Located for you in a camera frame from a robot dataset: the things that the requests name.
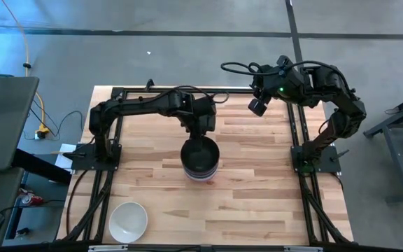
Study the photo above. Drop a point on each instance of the red can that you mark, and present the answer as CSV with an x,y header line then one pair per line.
x,y
33,200

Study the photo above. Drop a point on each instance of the black frame clamp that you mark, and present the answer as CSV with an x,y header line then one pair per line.
x,y
149,84

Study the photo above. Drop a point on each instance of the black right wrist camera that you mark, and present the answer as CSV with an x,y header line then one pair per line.
x,y
257,108

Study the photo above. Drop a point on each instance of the silver metal bracket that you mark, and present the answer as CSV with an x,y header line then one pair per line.
x,y
107,248
303,249

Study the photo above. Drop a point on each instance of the dark metal stand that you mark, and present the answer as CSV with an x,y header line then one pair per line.
x,y
397,154

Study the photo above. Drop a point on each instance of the black bowl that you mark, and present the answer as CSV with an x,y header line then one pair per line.
x,y
208,159

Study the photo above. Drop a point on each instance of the black aluminium table frame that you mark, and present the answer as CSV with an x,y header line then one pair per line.
x,y
145,90

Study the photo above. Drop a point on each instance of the yellow power plug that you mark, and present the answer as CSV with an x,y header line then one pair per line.
x,y
42,132

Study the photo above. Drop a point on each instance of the black desk beam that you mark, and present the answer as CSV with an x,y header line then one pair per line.
x,y
40,166

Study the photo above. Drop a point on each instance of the white paper sheet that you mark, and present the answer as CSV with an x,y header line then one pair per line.
x,y
65,157

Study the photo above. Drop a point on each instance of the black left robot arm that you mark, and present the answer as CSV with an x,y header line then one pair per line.
x,y
135,103

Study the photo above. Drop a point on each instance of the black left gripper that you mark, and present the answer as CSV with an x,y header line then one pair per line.
x,y
203,115

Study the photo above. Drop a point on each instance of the lavender bowl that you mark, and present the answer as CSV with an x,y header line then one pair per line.
x,y
200,180

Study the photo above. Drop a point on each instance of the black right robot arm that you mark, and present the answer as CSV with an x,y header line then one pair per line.
x,y
345,112

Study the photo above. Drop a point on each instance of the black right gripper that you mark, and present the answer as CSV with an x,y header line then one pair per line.
x,y
264,85

